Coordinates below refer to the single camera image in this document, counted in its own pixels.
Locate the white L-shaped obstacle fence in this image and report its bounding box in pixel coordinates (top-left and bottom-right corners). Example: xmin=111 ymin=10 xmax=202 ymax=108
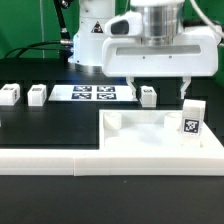
xmin=0 ymin=112 xmax=224 ymax=177

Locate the white square tabletop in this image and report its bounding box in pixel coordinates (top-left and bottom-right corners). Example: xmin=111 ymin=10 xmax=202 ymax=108
xmin=99 ymin=110 xmax=223 ymax=151

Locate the black cable bundle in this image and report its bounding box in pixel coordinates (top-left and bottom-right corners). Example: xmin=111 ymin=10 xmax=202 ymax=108
xmin=2 ymin=39 xmax=74 ymax=60

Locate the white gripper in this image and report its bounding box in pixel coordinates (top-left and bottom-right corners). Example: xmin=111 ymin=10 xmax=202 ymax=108
xmin=102 ymin=12 xmax=219 ymax=99

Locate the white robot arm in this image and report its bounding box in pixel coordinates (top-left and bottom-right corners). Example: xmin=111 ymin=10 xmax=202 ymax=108
xmin=69 ymin=0 xmax=224 ymax=90

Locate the white sheet with AprilTags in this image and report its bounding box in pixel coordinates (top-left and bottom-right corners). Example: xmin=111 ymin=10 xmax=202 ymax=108
xmin=49 ymin=85 xmax=135 ymax=102

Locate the white cable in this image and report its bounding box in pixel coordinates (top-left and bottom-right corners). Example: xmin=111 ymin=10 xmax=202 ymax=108
xmin=189 ymin=0 xmax=224 ymax=48

